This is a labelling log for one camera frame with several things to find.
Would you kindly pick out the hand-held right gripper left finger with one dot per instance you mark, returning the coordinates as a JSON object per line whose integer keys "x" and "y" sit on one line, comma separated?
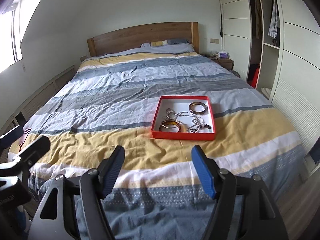
{"x": 112, "y": 175}

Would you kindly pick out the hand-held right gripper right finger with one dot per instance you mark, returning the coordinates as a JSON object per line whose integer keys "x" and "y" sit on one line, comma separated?
{"x": 203, "y": 175}

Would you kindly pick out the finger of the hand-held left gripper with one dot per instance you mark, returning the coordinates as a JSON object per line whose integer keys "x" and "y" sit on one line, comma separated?
{"x": 33, "y": 150}
{"x": 11, "y": 136}

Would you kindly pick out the amber translucent bangle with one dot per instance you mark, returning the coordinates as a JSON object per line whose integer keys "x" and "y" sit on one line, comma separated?
{"x": 170, "y": 123}

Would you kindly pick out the red shallow cardboard box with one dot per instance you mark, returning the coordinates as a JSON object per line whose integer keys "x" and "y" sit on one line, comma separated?
{"x": 160, "y": 130}

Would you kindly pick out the brown stone bangle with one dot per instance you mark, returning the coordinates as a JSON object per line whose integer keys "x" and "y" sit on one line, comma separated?
{"x": 192, "y": 108}

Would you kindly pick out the thin dark metal bangle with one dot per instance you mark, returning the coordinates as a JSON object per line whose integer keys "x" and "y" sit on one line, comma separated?
{"x": 167, "y": 115}

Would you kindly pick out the pink cased phone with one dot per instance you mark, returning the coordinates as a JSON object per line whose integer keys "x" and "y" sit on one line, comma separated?
{"x": 26, "y": 132}

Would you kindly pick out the window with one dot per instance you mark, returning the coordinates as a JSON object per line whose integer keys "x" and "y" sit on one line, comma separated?
{"x": 11, "y": 35}

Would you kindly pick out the red item in wardrobe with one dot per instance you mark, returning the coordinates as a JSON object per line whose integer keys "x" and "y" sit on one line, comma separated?
{"x": 255, "y": 78}

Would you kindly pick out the wooden nightstand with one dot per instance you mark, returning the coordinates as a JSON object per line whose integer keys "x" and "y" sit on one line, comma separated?
{"x": 225, "y": 63}

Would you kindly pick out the purple tissue box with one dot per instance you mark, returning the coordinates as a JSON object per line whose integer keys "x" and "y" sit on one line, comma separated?
{"x": 223, "y": 55}

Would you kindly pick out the blue grey pillow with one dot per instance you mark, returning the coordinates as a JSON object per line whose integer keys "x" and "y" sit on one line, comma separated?
{"x": 170, "y": 47}

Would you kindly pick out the wooden headboard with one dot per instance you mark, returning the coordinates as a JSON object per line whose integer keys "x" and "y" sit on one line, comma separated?
{"x": 140, "y": 36}

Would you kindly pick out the white wardrobe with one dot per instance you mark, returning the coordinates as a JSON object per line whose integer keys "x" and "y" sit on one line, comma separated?
{"x": 237, "y": 17}

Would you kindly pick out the hanging striped shirt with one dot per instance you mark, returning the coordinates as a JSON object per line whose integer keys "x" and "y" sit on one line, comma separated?
{"x": 273, "y": 22}

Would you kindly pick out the white low wall cabinet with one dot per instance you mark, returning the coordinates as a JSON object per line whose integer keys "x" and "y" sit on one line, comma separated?
{"x": 42, "y": 92}

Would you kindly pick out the wall switch plate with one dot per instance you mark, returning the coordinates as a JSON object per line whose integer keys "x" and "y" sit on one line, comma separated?
{"x": 214, "y": 40}

